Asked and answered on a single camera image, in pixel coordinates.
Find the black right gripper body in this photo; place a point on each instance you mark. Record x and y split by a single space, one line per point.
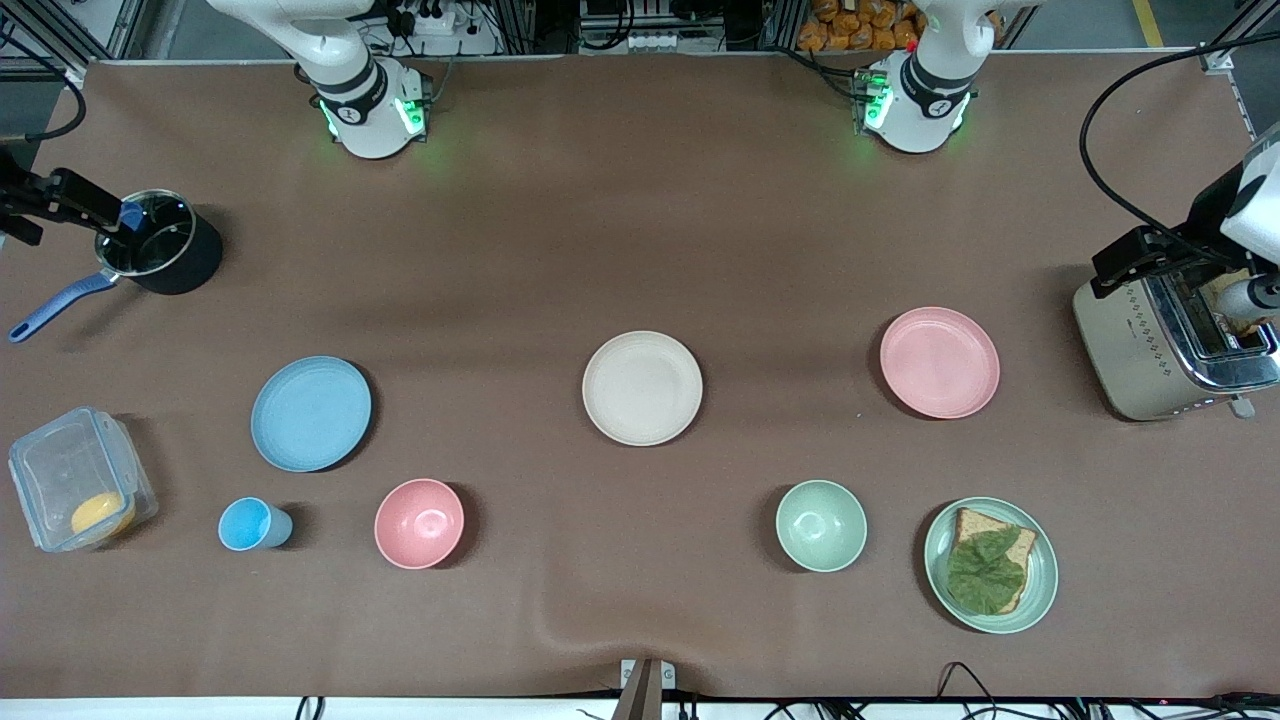
22 192

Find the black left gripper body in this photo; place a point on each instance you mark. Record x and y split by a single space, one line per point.
1203 222

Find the pink plate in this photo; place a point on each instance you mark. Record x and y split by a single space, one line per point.
940 362

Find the blue plate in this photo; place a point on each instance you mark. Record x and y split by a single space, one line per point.
310 415

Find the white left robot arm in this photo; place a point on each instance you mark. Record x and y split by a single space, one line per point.
920 110

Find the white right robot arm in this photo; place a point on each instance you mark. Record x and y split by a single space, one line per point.
370 120

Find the small blue round object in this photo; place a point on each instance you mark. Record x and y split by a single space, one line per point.
132 217

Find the silver toaster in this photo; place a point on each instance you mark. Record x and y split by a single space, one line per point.
1130 350

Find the brown toast slice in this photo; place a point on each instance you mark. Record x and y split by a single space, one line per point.
1218 288

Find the clear plastic container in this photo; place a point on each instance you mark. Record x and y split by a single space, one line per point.
60 470

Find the brown bread slice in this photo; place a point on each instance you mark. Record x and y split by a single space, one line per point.
970 522

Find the yellow round food piece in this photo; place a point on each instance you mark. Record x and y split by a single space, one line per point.
102 515

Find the green plate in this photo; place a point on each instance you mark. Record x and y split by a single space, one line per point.
1043 590

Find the green lettuce leaf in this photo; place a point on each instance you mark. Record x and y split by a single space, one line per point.
985 575

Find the orange snack bags pile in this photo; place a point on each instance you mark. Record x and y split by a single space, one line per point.
850 25

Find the blue cup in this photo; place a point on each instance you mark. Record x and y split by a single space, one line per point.
250 525

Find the white power strip with plugs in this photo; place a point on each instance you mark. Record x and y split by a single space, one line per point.
430 18

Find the green bowl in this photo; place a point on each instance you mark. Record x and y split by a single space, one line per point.
821 526

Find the pink bowl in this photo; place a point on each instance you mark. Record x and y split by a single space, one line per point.
420 523

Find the brown table cover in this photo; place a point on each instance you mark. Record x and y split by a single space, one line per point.
640 220

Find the beige plate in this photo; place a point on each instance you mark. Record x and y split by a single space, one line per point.
642 388

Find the metal table clamp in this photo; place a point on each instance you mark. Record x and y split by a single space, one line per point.
647 690

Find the metal corner bracket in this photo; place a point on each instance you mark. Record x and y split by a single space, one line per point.
1218 60

